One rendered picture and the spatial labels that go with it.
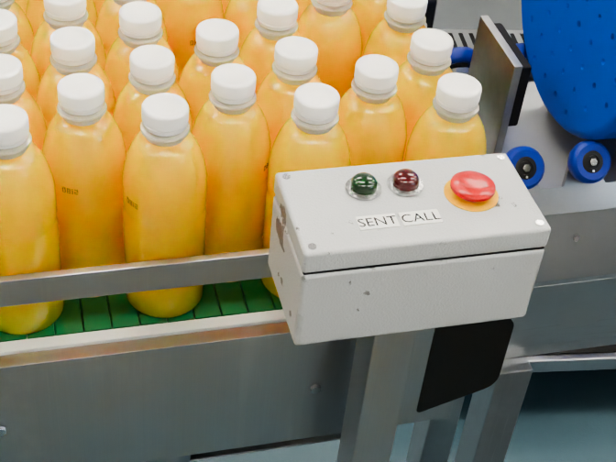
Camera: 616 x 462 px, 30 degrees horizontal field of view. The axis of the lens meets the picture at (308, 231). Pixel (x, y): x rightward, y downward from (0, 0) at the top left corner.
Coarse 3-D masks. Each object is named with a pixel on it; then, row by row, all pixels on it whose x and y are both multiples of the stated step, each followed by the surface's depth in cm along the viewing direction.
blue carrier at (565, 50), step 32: (544, 0) 126; (576, 0) 119; (608, 0) 112; (544, 32) 126; (576, 32) 119; (608, 32) 113; (544, 64) 127; (576, 64) 120; (608, 64) 114; (544, 96) 128; (576, 96) 121; (608, 96) 114; (576, 128) 121; (608, 128) 115
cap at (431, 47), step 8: (416, 32) 107; (424, 32) 107; (432, 32) 107; (440, 32) 107; (416, 40) 106; (424, 40) 106; (432, 40) 106; (440, 40) 106; (448, 40) 106; (416, 48) 105; (424, 48) 105; (432, 48) 105; (440, 48) 105; (448, 48) 105; (416, 56) 106; (424, 56) 105; (432, 56) 105; (440, 56) 105; (448, 56) 106; (424, 64) 106; (432, 64) 106; (440, 64) 106
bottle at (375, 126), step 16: (352, 96) 103; (368, 96) 102; (384, 96) 102; (352, 112) 103; (368, 112) 102; (384, 112) 103; (400, 112) 104; (352, 128) 103; (368, 128) 103; (384, 128) 103; (400, 128) 104; (352, 144) 104; (368, 144) 103; (384, 144) 104; (400, 144) 105; (352, 160) 105; (368, 160) 104; (384, 160) 105; (400, 160) 107
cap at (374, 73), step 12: (360, 60) 102; (372, 60) 102; (384, 60) 103; (360, 72) 101; (372, 72) 101; (384, 72) 101; (396, 72) 101; (360, 84) 102; (372, 84) 101; (384, 84) 101
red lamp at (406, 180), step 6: (396, 174) 91; (402, 174) 91; (408, 174) 91; (414, 174) 91; (396, 180) 91; (402, 180) 91; (408, 180) 91; (414, 180) 91; (396, 186) 91; (402, 186) 91; (408, 186) 91; (414, 186) 91
